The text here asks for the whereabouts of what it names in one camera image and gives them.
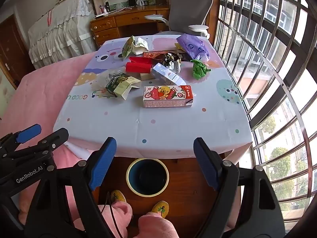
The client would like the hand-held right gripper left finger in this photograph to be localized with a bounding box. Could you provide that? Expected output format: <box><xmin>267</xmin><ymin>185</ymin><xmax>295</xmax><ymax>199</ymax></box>
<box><xmin>25</xmin><ymin>137</ymin><xmax>117</xmax><ymax>238</ymax></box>

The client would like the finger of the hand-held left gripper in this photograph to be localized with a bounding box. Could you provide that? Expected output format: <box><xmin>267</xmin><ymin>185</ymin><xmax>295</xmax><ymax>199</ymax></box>
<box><xmin>0</xmin><ymin>124</ymin><xmax>42</xmax><ymax>154</ymax></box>
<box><xmin>0</xmin><ymin>128</ymin><xmax>69</xmax><ymax>179</ymax></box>

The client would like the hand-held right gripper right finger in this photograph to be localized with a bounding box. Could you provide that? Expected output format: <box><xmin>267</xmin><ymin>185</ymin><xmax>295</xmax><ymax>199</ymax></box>
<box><xmin>193</xmin><ymin>137</ymin><xmax>286</xmax><ymax>238</ymax></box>

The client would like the round cream-rimmed trash bin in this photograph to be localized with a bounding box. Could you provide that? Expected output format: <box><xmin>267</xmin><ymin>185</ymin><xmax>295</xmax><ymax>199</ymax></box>
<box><xmin>126</xmin><ymin>158</ymin><xmax>170</xmax><ymax>197</ymax></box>

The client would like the green cracker packet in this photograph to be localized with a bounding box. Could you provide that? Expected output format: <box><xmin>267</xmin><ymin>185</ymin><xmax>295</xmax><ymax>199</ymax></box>
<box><xmin>121</xmin><ymin>36</ymin><xmax>135</xmax><ymax>61</ymax></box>

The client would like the beige paper bag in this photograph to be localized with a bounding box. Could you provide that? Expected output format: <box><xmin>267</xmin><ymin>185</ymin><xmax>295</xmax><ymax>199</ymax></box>
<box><xmin>131</xmin><ymin>37</ymin><xmax>149</xmax><ymax>56</ymax></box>

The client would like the yellow slipper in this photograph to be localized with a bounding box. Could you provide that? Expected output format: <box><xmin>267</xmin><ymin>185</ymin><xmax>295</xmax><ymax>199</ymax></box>
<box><xmin>151</xmin><ymin>201</ymin><xmax>170</xmax><ymax>219</ymax></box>
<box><xmin>110</xmin><ymin>190</ymin><xmax>127</xmax><ymax>205</ymax></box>

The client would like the pink plush blanket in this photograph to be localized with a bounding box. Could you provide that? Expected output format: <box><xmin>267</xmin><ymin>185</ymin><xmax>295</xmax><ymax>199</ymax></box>
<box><xmin>0</xmin><ymin>52</ymin><xmax>104</xmax><ymax>228</ymax></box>

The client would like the printed cartoon tablecloth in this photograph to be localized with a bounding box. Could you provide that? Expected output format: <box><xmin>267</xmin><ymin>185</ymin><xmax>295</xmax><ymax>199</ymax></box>
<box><xmin>53</xmin><ymin>35</ymin><xmax>253</xmax><ymax>159</ymax></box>

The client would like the person's left leg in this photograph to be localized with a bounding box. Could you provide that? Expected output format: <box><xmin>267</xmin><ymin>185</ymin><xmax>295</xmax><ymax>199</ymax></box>
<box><xmin>98</xmin><ymin>200</ymin><xmax>133</xmax><ymax>238</ymax></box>

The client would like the person's leg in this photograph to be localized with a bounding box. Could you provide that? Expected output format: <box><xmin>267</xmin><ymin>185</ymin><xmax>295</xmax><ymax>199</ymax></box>
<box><xmin>98</xmin><ymin>200</ymin><xmax>133</xmax><ymax>238</ymax></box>
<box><xmin>138</xmin><ymin>212</ymin><xmax>181</xmax><ymax>238</ymax></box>

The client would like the clear plastic bag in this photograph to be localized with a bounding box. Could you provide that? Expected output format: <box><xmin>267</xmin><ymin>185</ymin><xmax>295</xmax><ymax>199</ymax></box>
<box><xmin>91</xmin><ymin>69</ymin><xmax>119</xmax><ymax>92</ymax></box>

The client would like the pink strawberry drink carton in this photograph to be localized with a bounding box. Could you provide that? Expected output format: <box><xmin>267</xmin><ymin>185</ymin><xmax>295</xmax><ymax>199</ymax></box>
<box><xmin>143</xmin><ymin>85</ymin><xmax>194</xmax><ymax>108</ymax></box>

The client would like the person's right leg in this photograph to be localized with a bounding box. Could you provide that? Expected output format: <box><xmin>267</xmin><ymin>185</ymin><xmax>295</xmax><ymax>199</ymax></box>
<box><xmin>138</xmin><ymin>212</ymin><xmax>181</xmax><ymax>238</ymax></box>

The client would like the green tea box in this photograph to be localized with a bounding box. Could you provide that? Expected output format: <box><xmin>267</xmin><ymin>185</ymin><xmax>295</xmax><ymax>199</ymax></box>
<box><xmin>106</xmin><ymin>73</ymin><xmax>141</xmax><ymax>101</ymax></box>

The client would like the brown wooden door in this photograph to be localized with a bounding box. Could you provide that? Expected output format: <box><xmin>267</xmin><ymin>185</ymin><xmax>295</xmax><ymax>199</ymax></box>
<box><xmin>0</xmin><ymin>15</ymin><xmax>34</xmax><ymax>90</ymax></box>

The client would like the crumpled green wrapper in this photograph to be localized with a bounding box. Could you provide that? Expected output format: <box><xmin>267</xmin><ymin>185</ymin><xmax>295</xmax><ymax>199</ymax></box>
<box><xmin>192</xmin><ymin>59</ymin><xmax>211</xmax><ymax>80</ymax></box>

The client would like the white and blue carton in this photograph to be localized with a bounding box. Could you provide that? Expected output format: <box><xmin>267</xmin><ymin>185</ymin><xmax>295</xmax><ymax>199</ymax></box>
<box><xmin>151</xmin><ymin>63</ymin><xmax>187</xmax><ymax>87</ymax></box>

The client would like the red cardboard box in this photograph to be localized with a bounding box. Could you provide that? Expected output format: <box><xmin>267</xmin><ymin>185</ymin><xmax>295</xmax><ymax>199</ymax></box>
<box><xmin>125</xmin><ymin>56</ymin><xmax>153</xmax><ymax>73</ymax></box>

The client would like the white lace furniture cover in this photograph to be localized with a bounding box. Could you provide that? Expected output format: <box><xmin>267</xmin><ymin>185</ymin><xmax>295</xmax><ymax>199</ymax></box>
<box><xmin>27</xmin><ymin>0</ymin><xmax>97</xmax><ymax>70</ymax></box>

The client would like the black silver foil wrapper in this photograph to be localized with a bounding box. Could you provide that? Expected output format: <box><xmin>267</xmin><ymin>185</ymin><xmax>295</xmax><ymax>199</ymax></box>
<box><xmin>162</xmin><ymin>52</ymin><xmax>182</xmax><ymax>73</ymax></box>

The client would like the purple plastic bag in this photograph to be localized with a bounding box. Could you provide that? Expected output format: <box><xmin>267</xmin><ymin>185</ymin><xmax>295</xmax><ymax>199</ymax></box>
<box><xmin>176</xmin><ymin>33</ymin><xmax>210</xmax><ymax>61</ymax></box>

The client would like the red-orange snack packet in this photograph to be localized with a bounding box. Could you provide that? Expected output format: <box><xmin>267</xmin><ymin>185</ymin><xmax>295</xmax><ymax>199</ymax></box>
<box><xmin>143</xmin><ymin>51</ymin><xmax>171</xmax><ymax>60</ymax></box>

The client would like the metal window grille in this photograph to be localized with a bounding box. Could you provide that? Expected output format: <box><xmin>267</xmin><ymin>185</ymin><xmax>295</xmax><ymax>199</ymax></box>
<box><xmin>213</xmin><ymin>0</ymin><xmax>317</xmax><ymax>231</ymax></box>

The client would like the wooden writing desk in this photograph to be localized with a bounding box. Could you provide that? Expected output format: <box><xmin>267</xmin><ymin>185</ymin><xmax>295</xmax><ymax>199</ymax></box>
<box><xmin>90</xmin><ymin>4</ymin><xmax>171</xmax><ymax>51</ymax></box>

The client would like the grey office chair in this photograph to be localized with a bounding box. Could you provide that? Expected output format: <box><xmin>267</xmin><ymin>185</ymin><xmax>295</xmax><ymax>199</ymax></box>
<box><xmin>144</xmin><ymin>0</ymin><xmax>214</xmax><ymax>39</ymax></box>

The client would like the black cable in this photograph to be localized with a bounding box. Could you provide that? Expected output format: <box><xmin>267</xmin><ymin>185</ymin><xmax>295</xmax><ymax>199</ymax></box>
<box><xmin>105</xmin><ymin>191</ymin><xmax>123</xmax><ymax>238</ymax></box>

